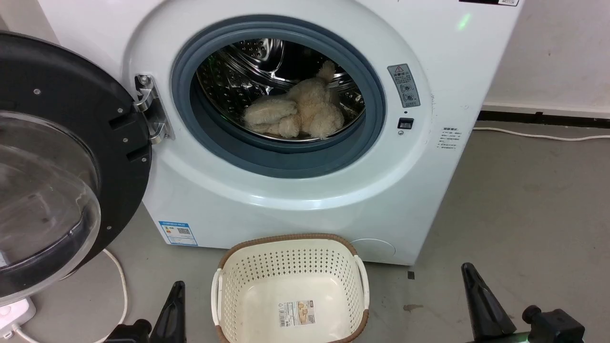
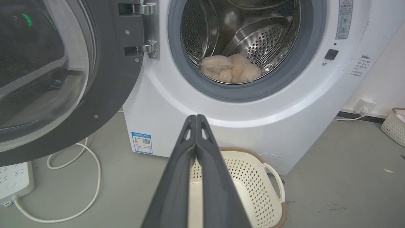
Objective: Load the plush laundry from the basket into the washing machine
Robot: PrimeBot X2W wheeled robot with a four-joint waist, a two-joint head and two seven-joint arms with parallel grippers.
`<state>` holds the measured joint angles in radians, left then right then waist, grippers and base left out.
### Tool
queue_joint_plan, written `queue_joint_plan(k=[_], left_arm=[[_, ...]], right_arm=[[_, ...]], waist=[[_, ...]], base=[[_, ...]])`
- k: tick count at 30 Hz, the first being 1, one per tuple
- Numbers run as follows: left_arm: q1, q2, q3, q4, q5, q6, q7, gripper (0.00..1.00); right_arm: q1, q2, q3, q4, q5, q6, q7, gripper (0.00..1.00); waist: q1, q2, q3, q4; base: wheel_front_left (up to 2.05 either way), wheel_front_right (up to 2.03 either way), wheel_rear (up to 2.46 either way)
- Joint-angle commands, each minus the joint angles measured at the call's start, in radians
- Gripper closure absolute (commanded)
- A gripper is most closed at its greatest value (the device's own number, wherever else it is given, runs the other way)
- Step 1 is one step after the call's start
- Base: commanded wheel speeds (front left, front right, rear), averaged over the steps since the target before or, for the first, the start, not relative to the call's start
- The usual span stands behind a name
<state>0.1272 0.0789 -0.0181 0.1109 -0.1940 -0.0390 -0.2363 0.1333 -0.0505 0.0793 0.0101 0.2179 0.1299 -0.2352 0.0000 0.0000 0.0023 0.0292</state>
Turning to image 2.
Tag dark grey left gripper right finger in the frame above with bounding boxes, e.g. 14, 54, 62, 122
196, 114, 252, 228

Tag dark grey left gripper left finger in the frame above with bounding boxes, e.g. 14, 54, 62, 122
141, 115, 197, 228

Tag white perforated laundry basket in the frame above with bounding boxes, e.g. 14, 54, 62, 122
189, 147, 288, 228

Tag white front-load washing machine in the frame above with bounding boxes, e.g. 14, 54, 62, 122
123, 0, 405, 175

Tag dark grey washing machine door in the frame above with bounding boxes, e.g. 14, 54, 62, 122
0, 0, 159, 167

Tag white woven storage basket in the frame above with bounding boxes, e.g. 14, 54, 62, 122
381, 108, 405, 147

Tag blue energy label sticker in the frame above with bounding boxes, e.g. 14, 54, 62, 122
132, 132, 153, 155

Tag beige fluffy cloth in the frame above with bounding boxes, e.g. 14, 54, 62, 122
200, 53, 262, 84

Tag chrome door hinge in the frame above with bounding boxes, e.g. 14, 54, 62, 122
134, 3, 159, 60

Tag white power strip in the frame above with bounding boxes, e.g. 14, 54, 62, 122
0, 161, 35, 206

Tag white power strip cable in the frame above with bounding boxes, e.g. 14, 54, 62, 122
4, 138, 101, 223

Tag white plug cable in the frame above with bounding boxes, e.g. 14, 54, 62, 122
332, 111, 367, 122

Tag white wall plug adapter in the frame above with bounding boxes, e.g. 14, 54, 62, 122
353, 98, 377, 115

